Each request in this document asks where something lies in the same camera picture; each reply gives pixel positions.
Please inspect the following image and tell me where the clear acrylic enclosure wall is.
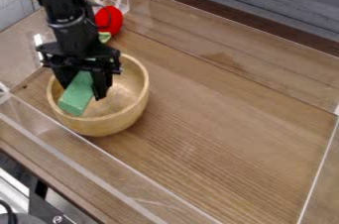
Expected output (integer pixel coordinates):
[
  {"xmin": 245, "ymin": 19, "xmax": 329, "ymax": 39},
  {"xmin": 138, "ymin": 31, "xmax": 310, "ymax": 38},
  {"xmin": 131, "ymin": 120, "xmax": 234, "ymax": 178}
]
[{"xmin": 0, "ymin": 0, "xmax": 339, "ymax": 224}]

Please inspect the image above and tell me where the black table leg bracket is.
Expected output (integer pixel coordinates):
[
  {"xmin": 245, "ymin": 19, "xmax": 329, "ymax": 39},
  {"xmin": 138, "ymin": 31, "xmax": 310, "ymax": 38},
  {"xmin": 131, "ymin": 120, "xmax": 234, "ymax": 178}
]
[{"xmin": 28, "ymin": 179, "xmax": 76, "ymax": 224}]

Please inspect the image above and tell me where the black cable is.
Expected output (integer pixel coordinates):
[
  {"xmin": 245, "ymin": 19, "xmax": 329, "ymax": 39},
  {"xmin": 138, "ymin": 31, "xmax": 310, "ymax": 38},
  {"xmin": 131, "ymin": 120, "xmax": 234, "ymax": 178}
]
[{"xmin": 0, "ymin": 199, "xmax": 20, "ymax": 224}]

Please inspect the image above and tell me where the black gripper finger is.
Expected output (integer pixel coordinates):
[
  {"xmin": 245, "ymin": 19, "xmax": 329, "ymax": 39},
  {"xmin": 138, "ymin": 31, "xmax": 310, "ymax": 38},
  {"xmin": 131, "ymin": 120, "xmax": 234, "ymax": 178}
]
[
  {"xmin": 91, "ymin": 69, "xmax": 112, "ymax": 100},
  {"xmin": 54, "ymin": 67, "xmax": 79, "ymax": 88}
]

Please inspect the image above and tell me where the green rectangular block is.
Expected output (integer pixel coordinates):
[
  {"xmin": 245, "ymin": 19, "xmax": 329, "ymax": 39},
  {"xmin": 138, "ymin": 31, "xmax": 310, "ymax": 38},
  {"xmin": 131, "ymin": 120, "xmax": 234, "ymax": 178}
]
[{"xmin": 59, "ymin": 71, "xmax": 94, "ymax": 116}]

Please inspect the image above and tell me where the light wooden bowl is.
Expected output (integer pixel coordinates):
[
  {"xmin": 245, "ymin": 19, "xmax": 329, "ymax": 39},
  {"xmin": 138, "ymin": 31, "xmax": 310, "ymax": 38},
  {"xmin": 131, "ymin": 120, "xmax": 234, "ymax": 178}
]
[{"xmin": 47, "ymin": 54, "xmax": 150, "ymax": 137}]

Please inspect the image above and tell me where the red plush strawberry toy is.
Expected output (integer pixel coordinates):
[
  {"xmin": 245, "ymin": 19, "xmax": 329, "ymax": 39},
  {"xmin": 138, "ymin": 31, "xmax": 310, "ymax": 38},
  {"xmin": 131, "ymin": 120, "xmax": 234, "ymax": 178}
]
[{"xmin": 95, "ymin": 6, "xmax": 123, "ymax": 44}]

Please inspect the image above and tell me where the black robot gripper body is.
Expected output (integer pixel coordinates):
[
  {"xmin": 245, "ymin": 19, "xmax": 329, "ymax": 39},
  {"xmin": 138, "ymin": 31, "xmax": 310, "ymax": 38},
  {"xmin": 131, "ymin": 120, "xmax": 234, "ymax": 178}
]
[{"xmin": 36, "ymin": 17, "xmax": 120, "ymax": 75}]

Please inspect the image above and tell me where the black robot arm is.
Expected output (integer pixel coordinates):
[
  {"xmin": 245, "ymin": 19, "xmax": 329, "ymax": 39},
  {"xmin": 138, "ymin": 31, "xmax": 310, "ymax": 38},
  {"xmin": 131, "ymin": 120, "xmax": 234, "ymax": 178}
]
[{"xmin": 36, "ymin": 0, "xmax": 120, "ymax": 100}]

